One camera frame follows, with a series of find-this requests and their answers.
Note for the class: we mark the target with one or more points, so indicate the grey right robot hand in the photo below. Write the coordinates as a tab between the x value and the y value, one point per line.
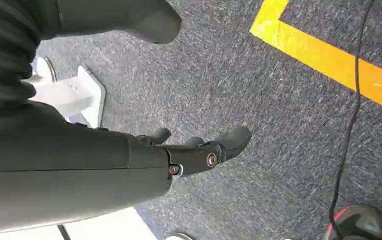
62	172

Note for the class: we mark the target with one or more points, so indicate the round silver floor disc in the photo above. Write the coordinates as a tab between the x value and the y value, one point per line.
43	69

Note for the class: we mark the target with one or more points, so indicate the ribbed grey right arm sleeve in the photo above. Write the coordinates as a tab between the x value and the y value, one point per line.
5	56

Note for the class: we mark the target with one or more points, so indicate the yellow floor tape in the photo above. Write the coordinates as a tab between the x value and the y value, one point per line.
326	58

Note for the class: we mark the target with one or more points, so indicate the black and red foot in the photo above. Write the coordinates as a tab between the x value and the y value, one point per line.
360	223

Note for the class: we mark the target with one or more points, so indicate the white table frame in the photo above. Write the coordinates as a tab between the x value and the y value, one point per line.
88	228

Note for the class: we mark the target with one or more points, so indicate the white metal base plate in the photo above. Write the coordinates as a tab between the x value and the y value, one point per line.
75	97

